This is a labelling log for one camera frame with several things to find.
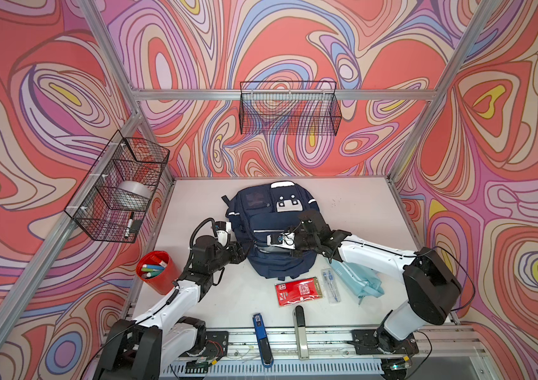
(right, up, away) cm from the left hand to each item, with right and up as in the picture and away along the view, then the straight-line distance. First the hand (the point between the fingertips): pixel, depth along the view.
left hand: (249, 244), depth 83 cm
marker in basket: (-36, +8, -11) cm, 39 cm away
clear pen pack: (+30, -15, +1) cm, 33 cm away
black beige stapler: (+17, -26, -10) cm, 33 cm away
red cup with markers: (-31, -9, -3) cm, 33 cm away
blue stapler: (+6, -28, -11) cm, 31 cm away
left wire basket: (-42, +16, -10) cm, 46 cm away
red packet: (+19, -17, +1) cm, 26 cm away
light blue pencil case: (+41, -14, 0) cm, 43 cm away
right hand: (+10, 0, +1) cm, 10 cm away
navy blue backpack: (+1, +11, +13) cm, 17 cm away
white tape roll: (-35, +20, -9) cm, 41 cm away
